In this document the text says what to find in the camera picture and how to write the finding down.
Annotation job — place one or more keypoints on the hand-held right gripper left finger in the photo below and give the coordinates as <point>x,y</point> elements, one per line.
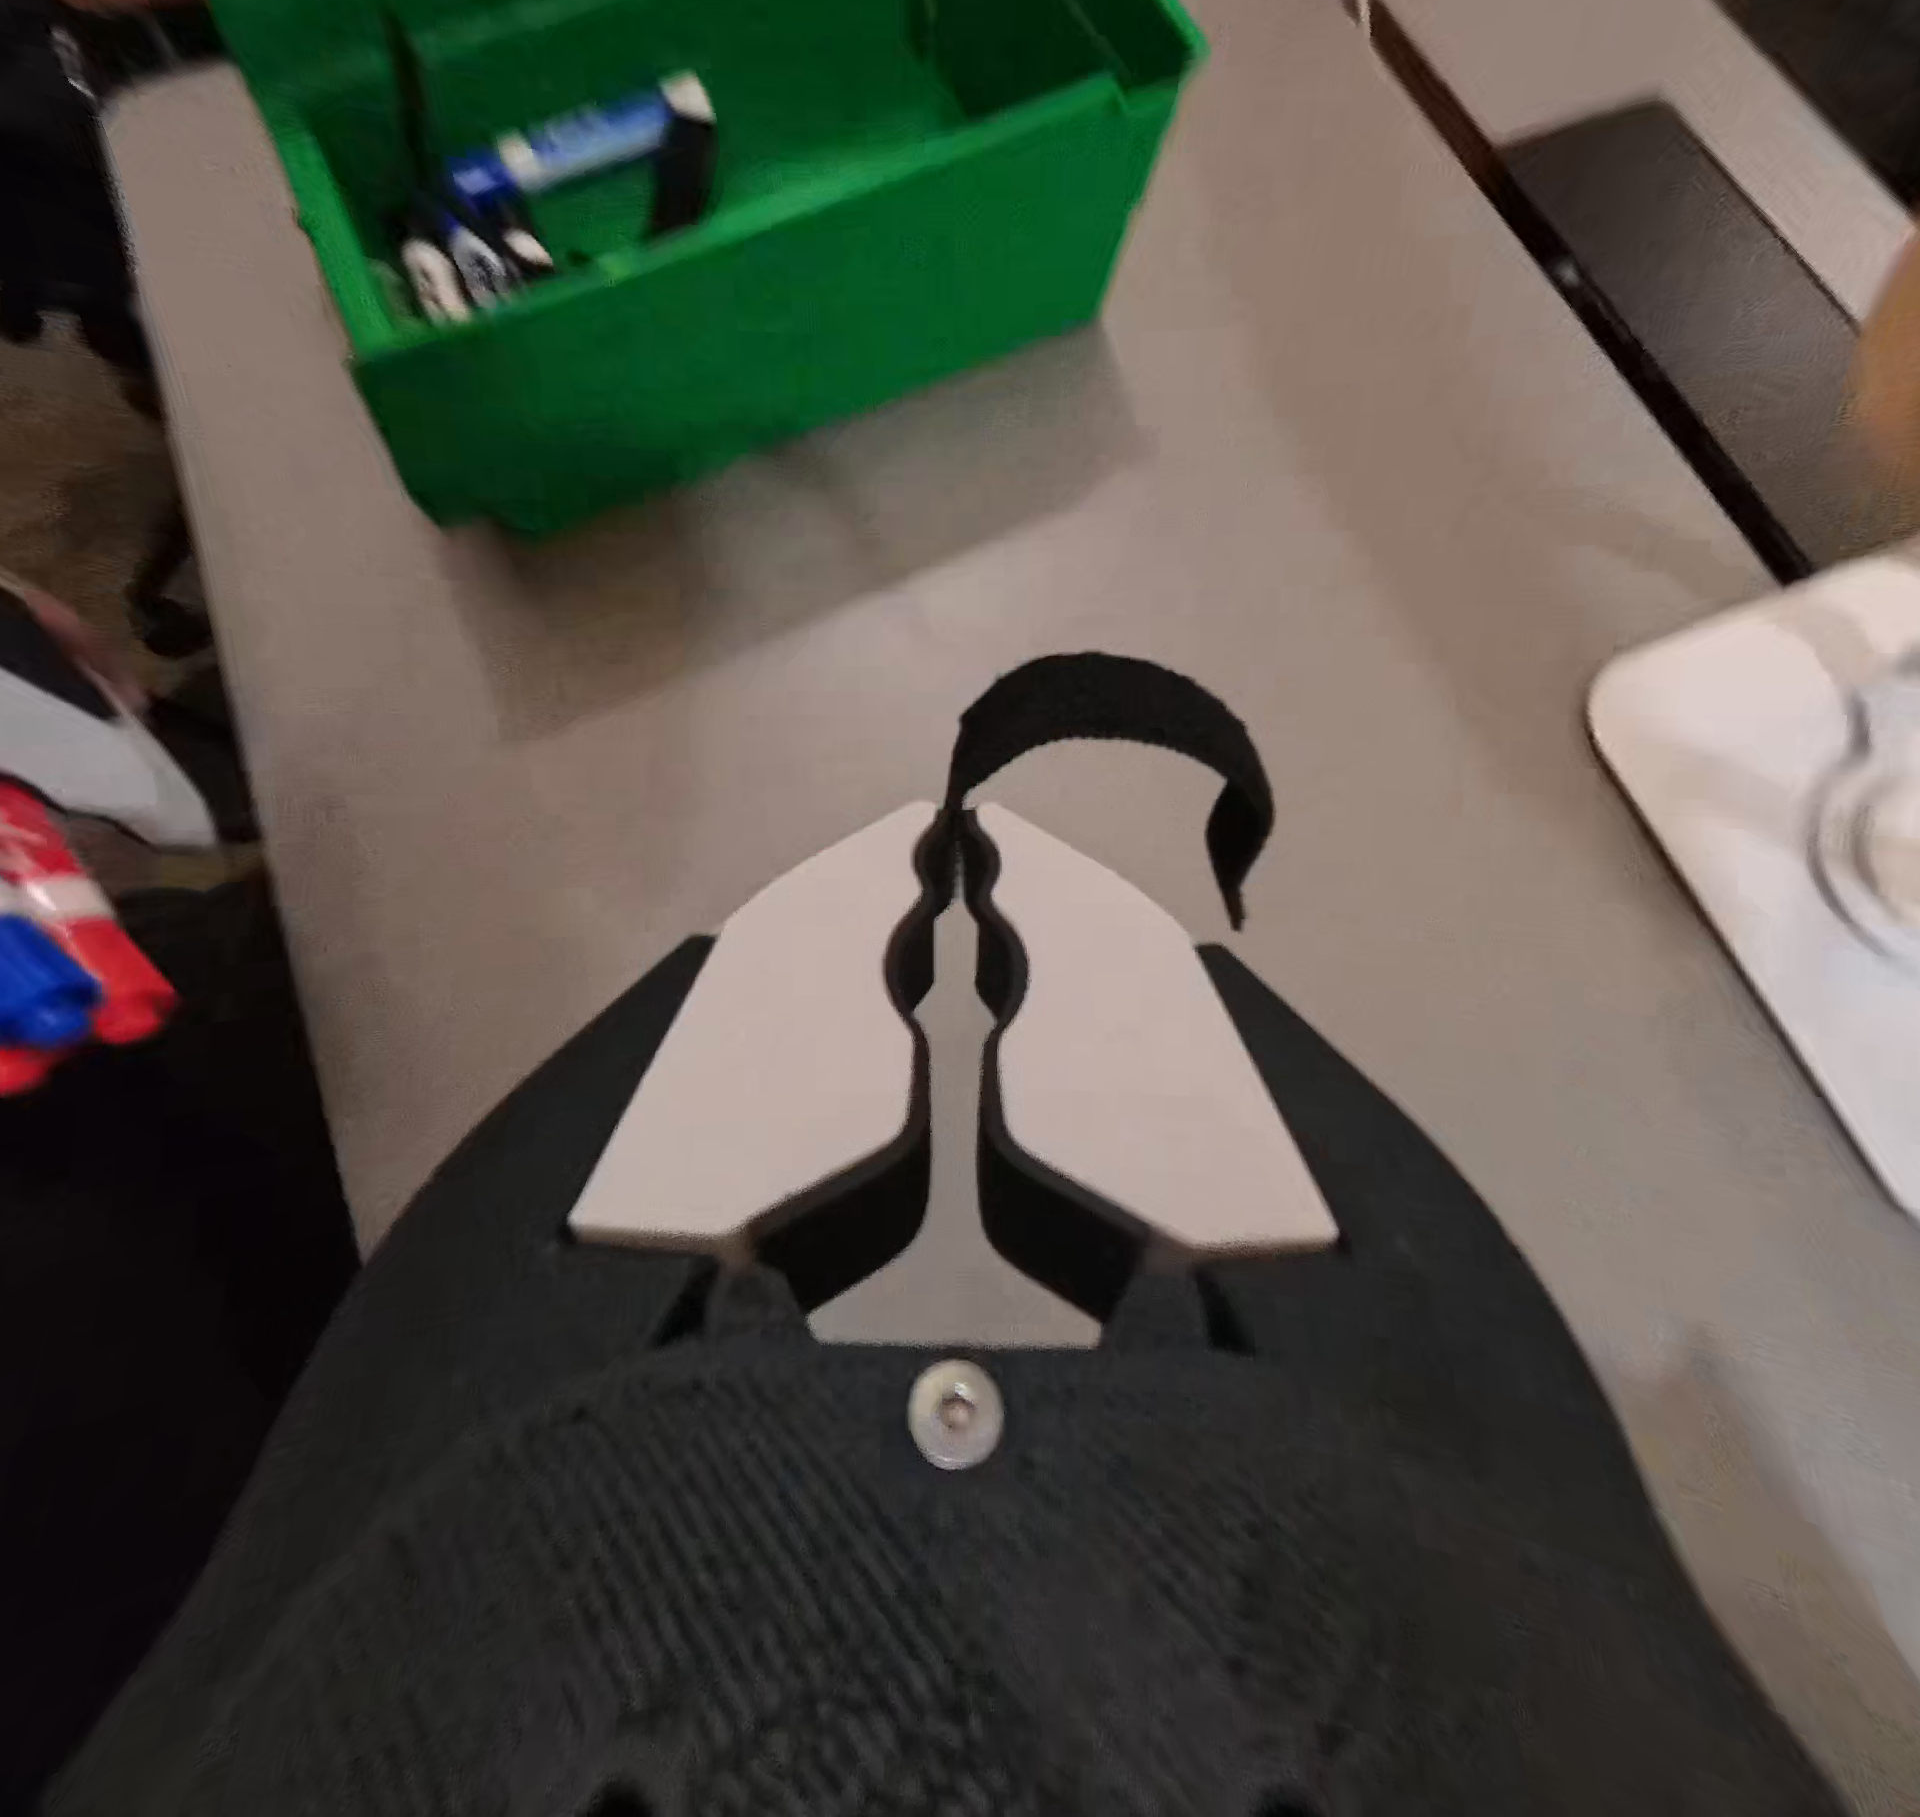
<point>751,1069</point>

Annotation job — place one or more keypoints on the blue dry erase marker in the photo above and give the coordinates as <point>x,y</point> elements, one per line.
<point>578,137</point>
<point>45,984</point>

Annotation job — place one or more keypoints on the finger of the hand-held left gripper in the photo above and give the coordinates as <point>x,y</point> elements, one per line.
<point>91,760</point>

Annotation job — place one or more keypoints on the closed laptop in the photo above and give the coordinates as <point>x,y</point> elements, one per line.
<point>1680,303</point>

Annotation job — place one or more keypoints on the green plastic box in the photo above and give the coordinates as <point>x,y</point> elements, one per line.
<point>780,377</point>

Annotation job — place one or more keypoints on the white rounded tray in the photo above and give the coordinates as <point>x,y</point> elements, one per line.
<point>1726,872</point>

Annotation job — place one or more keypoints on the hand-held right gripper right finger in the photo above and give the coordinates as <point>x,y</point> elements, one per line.
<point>1154,1083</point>

